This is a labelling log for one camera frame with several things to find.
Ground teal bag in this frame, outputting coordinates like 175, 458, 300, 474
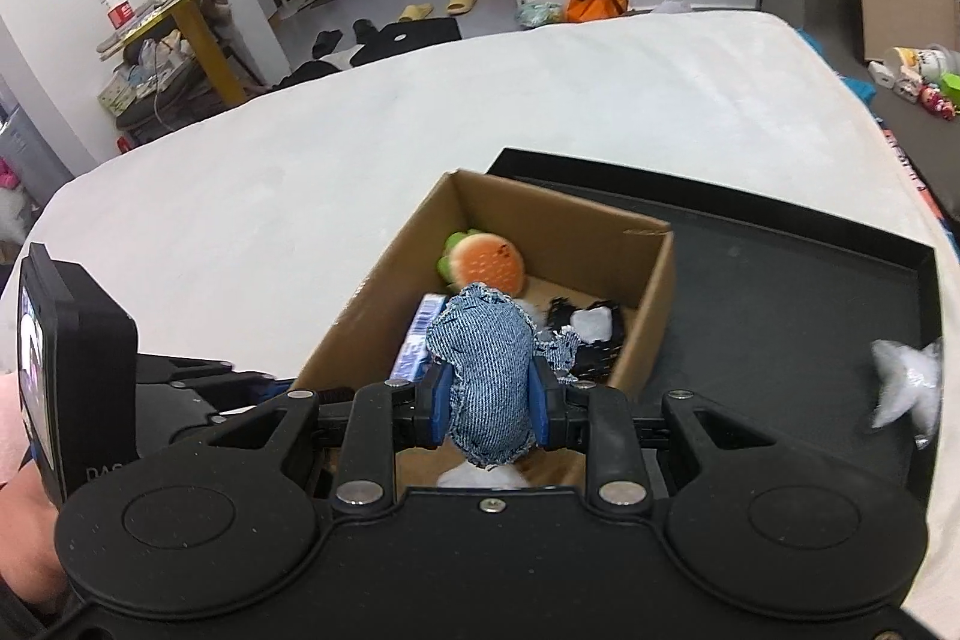
516, 0, 563, 30

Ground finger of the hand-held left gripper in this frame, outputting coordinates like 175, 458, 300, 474
176, 383, 292, 440
137, 352, 275, 390

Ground burger plush toy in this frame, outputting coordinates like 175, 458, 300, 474
437, 229, 526, 296

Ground clear plastic bag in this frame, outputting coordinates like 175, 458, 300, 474
870, 336, 944, 453

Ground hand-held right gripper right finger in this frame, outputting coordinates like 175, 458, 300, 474
529, 359, 775, 513

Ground blue denim stuffed toy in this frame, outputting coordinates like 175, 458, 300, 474
426, 282, 580, 468

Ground person's left forearm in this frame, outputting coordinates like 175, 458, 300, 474
0, 374, 68, 603

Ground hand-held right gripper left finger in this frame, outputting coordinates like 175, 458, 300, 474
204, 361, 456, 510

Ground brown cardboard box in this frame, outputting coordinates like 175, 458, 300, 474
296, 169, 676, 491

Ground black tray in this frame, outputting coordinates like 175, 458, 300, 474
484, 147, 942, 521

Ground blue white packet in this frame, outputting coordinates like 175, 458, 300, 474
388, 291, 451, 380

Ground red small toys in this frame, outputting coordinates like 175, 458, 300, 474
919, 83, 959, 121

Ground white printed cup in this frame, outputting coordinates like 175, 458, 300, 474
883, 46, 931, 80

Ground black white patterned pouch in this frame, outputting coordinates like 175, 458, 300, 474
544, 297, 627, 386

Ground black flat bag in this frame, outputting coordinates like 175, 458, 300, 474
349, 17, 462, 67

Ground yellow table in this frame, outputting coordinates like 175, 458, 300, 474
97, 0, 271, 105

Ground dark grey mat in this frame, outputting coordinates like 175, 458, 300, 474
862, 59, 960, 221

